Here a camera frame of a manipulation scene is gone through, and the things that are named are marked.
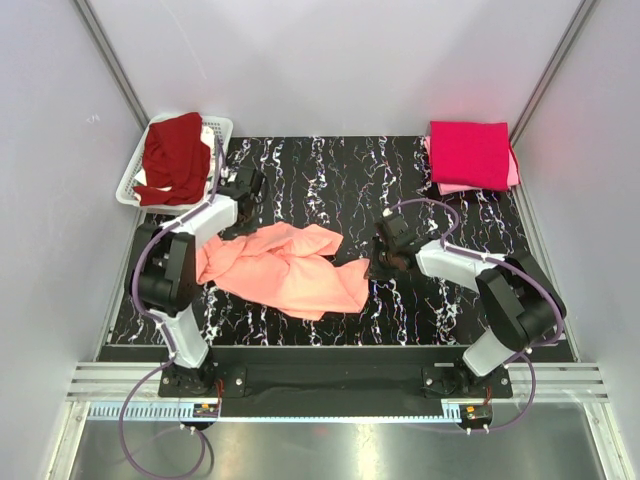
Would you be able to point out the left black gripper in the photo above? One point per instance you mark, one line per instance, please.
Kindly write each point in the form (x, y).
(244, 230)

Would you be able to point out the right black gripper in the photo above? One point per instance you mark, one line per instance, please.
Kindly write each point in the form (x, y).
(376, 273)

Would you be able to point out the salmon pink t shirt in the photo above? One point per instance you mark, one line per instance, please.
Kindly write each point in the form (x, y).
(286, 268)

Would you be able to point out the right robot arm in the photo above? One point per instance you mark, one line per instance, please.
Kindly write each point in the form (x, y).
(521, 306)

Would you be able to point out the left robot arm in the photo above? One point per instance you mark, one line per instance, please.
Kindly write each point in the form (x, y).
(161, 270)

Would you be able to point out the white plastic basket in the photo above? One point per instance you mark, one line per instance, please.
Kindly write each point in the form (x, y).
(172, 167)

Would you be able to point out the folded light pink t shirt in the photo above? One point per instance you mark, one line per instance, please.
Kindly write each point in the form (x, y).
(513, 177)

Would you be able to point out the dark red t shirt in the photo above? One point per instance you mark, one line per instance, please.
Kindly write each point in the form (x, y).
(172, 160)

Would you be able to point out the black marbled table mat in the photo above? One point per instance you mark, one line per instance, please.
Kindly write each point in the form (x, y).
(343, 183)

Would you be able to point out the folded magenta t shirt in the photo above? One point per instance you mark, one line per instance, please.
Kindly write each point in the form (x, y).
(470, 154)

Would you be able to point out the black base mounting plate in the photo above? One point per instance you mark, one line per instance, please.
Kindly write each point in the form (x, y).
(322, 382)

